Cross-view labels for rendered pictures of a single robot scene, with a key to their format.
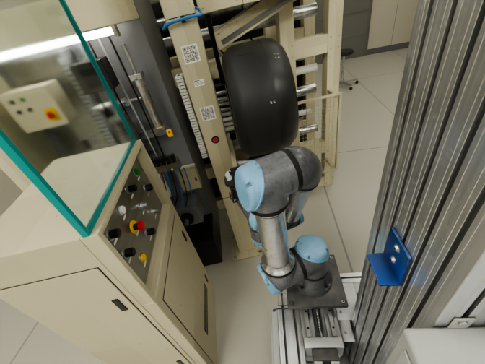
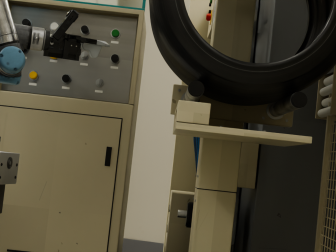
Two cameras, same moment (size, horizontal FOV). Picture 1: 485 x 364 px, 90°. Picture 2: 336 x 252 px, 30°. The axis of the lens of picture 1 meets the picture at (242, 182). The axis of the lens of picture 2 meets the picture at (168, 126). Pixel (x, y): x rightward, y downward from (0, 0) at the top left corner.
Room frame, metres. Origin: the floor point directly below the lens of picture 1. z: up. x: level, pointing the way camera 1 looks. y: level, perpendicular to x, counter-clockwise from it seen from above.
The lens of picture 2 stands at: (1.11, -2.02, 0.70)
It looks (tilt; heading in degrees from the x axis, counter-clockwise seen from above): 3 degrees up; 89
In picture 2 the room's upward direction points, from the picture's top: 6 degrees clockwise
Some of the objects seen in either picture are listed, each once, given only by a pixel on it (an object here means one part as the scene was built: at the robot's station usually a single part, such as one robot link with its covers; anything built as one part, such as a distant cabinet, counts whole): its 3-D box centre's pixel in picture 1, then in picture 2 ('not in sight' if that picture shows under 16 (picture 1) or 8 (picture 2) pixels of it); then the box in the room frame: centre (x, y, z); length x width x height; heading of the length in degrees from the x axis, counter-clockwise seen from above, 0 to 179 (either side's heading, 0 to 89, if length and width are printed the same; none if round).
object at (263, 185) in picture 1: (273, 234); not in sight; (0.49, -0.06, 1.09); 0.15 x 0.12 x 0.55; 105
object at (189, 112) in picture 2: not in sight; (190, 117); (1.21, -0.16, 0.84); 0.36 x 0.09 x 0.06; 89
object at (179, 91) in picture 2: (232, 152); (232, 105); (1.36, 0.02, 0.90); 0.40 x 0.03 x 0.10; 179
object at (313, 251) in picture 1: (310, 256); not in sight; (0.52, -0.18, 0.88); 0.13 x 0.12 x 0.14; 105
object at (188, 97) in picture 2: (265, 157); (192, 95); (1.21, -0.16, 0.90); 0.35 x 0.05 x 0.05; 89
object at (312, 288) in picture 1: (312, 272); not in sight; (0.52, -0.19, 0.77); 0.15 x 0.15 x 0.10
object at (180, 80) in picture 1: (194, 119); not in sight; (1.31, 0.18, 1.19); 0.05 x 0.04 x 0.48; 179
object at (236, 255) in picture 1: (245, 244); not in sight; (1.34, 0.09, 0.01); 0.27 x 0.27 x 0.02; 89
